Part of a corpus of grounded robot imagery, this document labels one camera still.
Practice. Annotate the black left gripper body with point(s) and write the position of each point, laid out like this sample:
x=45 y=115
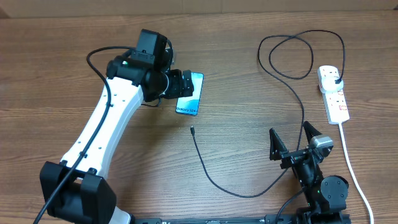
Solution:
x=175 y=88

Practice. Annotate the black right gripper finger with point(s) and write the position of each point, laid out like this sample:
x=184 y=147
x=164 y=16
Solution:
x=310 y=131
x=277 y=148

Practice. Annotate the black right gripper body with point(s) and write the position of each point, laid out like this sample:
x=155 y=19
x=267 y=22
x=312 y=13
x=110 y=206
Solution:
x=292 y=159

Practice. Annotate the blue Galaxy smartphone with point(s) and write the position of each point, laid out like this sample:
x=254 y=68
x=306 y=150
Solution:
x=190 y=105

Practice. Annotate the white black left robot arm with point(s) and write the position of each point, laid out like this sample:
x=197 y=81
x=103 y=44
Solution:
x=75 y=189

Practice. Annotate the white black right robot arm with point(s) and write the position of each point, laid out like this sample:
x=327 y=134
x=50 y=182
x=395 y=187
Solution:
x=325 y=196

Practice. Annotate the white charger plug adapter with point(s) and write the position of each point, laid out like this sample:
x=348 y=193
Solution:
x=330 y=85

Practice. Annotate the white power strip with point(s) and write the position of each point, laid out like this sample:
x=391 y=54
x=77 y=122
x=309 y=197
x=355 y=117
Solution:
x=335 y=103

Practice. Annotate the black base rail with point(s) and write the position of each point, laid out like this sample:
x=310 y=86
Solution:
x=211 y=221

